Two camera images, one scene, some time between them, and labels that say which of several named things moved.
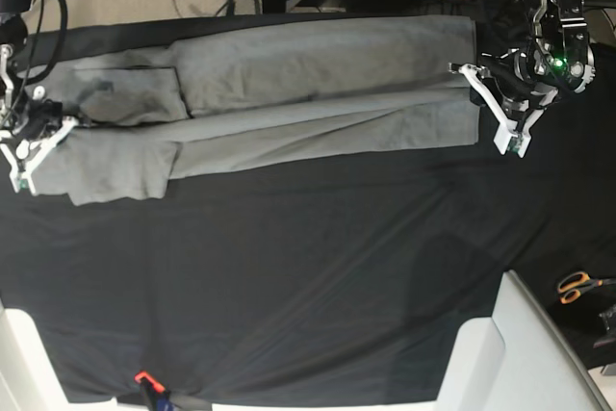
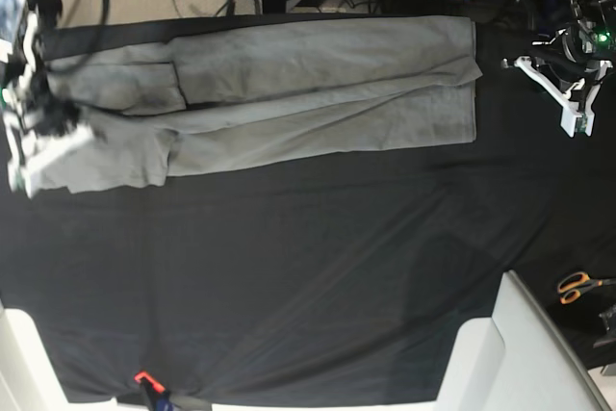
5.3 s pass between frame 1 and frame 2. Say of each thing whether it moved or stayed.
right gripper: moved
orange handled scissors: stayed
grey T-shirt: stayed
